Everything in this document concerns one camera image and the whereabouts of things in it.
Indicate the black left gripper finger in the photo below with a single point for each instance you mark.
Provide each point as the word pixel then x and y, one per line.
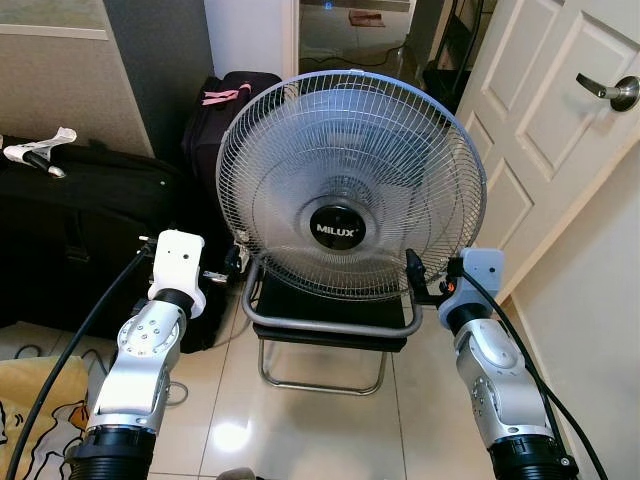
pixel 236 260

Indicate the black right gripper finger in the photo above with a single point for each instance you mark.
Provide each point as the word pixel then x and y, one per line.
pixel 415 272

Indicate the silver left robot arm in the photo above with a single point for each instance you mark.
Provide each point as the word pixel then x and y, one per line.
pixel 140 370

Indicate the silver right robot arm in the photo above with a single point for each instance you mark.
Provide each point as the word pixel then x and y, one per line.
pixel 495 380

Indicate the grey Milux electric fan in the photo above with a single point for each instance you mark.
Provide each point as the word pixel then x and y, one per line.
pixel 340 228

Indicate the dark purple suitcase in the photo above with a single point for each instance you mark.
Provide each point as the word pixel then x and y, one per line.
pixel 205 140

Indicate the large black suitcase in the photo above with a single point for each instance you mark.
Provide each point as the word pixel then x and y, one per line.
pixel 90 230

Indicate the pink ribbon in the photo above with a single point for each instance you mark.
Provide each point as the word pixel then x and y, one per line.
pixel 222 97

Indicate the white panel door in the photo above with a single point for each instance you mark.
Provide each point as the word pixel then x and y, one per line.
pixel 540 130

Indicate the black furniture piece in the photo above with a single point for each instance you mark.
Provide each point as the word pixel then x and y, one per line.
pixel 450 80

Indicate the white luggage tag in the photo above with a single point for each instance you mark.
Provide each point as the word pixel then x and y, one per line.
pixel 35 150

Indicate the small red floor item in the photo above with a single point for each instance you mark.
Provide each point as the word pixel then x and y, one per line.
pixel 365 17

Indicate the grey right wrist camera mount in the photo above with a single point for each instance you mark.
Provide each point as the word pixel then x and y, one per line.
pixel 480 270

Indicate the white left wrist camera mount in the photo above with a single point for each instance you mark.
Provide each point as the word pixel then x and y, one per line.
pixel 178 260

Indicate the black chair with metal frame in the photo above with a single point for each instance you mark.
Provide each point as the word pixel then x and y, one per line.
pixel 330 312

